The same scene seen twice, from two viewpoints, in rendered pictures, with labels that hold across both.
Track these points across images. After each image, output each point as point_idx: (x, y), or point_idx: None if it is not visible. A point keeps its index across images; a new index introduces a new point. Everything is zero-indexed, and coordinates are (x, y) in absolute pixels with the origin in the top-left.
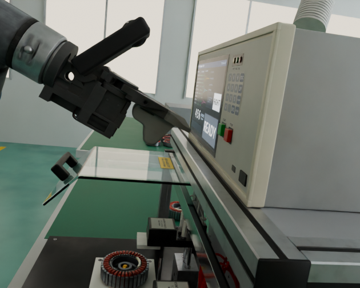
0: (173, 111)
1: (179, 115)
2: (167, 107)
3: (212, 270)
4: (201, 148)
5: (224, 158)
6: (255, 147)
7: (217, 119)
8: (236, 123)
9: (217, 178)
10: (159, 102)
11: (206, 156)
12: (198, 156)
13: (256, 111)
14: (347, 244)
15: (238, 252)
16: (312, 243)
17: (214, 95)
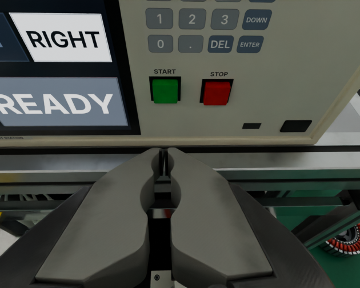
0: (151, 166)
1: (172, 155)
2: (109, 177)
3: (306, 206)
4: (31, 141)
5: (198, 124)
6: (358, 87)
7: (109, 78)
8: (249, 67)
9: (207, 152)
10: (102, 202)
11: (86, 144)
12: (75, 158)
13: None
14: (355, 96)
15: None
16: None
17: (14, 22)
